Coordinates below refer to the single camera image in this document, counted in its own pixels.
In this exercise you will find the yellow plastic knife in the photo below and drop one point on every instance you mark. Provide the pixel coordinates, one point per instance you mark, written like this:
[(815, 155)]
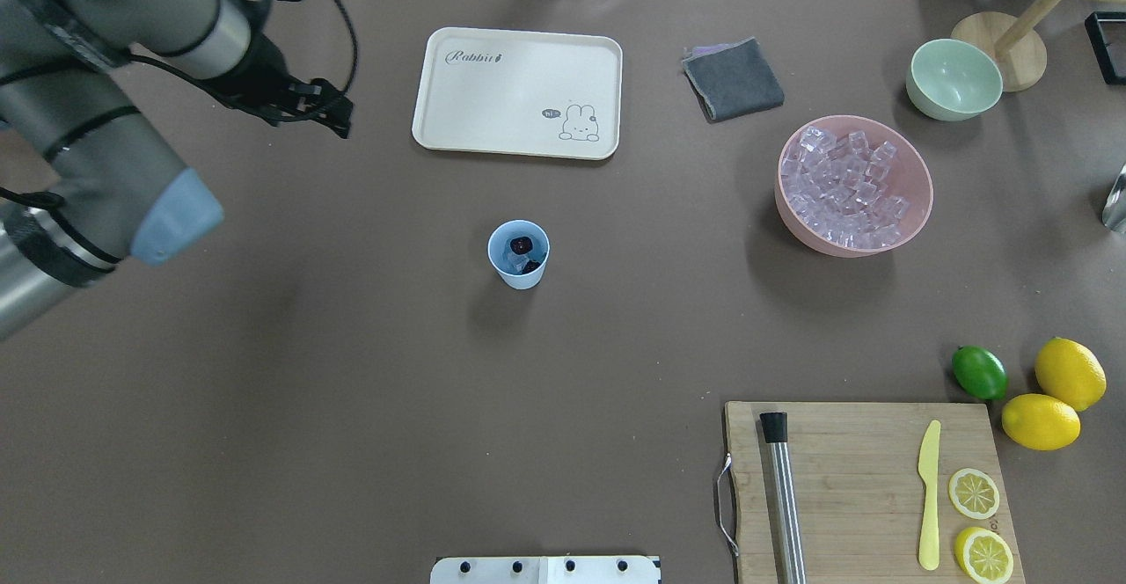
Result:
[(928, 469)]

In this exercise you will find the clear ice cube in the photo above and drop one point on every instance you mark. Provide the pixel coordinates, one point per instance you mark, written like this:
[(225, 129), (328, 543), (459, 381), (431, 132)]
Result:
[(515, 263)]

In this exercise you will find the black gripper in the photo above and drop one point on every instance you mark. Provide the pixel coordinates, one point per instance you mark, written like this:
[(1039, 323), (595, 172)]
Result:
[(260, 68)]

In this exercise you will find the yellow lemon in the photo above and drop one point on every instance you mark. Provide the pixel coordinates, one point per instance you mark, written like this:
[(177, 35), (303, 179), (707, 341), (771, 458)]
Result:
[(1070, 372), (1040, 422)]

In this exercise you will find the green ceramic bowl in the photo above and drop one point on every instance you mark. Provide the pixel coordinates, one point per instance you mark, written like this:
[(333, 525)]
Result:
[(951, 79)]

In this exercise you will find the pile of clear ice cubes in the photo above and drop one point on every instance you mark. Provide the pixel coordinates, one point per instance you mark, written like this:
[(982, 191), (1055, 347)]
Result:
[(838, 186)]

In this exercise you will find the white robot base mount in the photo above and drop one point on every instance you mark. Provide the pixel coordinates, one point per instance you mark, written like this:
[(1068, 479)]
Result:
[(548, 569)]

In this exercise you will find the lemon slice upper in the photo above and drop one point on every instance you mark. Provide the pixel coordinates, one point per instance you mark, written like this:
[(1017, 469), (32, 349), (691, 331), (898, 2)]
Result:
[(974, 494)]

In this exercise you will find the light blue plastic cup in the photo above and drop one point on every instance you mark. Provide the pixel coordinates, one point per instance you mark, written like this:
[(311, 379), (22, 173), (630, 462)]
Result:
[(499, 243)]

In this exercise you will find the yellow lemon upper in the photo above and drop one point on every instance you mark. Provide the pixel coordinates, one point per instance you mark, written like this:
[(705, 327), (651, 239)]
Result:
[(1070, 372)]

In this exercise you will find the steel muddler black tip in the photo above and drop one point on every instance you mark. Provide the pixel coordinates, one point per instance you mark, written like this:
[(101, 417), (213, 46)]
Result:
[(790, 542)]

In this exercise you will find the lemon slice lower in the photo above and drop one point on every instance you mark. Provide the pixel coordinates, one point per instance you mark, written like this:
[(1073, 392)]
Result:
[(984, 556)]

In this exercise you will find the yellow lemon lower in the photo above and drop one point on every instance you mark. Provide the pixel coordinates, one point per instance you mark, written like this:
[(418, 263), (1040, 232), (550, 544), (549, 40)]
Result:
[(1040, 422)]

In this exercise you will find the wooden cutting board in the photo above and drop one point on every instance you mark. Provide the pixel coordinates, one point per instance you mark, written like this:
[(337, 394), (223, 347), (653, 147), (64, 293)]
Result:
[(858, 492)]

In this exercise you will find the lemon slice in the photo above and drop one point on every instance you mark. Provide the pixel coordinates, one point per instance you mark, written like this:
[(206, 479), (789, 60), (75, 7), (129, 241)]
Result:
[(984, 556), (974, 494)]

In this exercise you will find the cream rabbit tray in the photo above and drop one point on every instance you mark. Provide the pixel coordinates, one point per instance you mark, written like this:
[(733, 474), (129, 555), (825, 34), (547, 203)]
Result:
[(523, 93)]

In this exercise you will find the wooden stand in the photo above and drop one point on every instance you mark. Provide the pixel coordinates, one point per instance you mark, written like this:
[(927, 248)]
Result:
[(1012, 43)]

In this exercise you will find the grey folded cloth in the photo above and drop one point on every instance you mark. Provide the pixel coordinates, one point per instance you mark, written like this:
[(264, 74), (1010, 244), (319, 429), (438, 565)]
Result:
[(732, 79)]

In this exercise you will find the dark red cherries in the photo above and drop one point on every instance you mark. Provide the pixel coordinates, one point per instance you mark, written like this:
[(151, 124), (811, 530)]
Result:
[(524, 244)]

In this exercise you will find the pink bowl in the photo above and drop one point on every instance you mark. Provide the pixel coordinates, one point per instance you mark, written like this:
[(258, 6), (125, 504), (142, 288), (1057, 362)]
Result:
[(910, 177)]

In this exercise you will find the green lime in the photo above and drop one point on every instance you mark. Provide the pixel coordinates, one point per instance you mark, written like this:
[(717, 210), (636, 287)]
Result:
[(980, 373)]

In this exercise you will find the steel ice scoop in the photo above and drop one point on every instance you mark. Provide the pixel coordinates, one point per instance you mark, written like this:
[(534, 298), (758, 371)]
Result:
[(1113, 212)]

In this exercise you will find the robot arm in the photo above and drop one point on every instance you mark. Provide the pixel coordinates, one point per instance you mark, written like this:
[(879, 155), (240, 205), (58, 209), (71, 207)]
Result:
[(121, 190)]

